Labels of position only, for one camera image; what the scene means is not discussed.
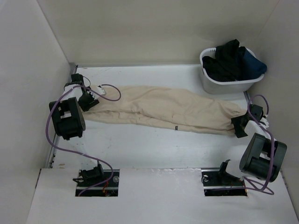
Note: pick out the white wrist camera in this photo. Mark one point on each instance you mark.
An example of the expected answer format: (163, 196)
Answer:
(99, 90)
(264, 122)

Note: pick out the dark blue garment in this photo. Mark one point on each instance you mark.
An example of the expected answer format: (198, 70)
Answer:
(250, 67)

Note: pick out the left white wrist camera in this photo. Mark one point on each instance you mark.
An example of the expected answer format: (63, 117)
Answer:
(99, 90)

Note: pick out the beige trousers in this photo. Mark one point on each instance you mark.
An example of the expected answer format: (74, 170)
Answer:
(169, 108)

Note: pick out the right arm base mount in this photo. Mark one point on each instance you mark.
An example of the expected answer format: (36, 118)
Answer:
(216, 184)

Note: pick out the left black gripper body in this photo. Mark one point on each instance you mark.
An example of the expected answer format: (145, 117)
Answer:
(87, 101)

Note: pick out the black garment in basket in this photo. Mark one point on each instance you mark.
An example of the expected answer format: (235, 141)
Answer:
(225, 66)

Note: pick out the white laundry basket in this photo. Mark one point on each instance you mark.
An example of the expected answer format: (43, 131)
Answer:
(214, 87)

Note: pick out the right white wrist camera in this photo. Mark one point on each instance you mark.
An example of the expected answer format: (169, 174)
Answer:
(264, 122)

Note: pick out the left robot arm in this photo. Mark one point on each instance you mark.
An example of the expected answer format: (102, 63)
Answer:
(68, 122)

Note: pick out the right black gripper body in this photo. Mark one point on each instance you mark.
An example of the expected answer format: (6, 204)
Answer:
(239, 132)

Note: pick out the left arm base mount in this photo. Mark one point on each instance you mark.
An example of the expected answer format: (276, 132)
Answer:
(106, 189)

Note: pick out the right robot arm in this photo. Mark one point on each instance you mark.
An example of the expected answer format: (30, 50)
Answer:
(261, 154)

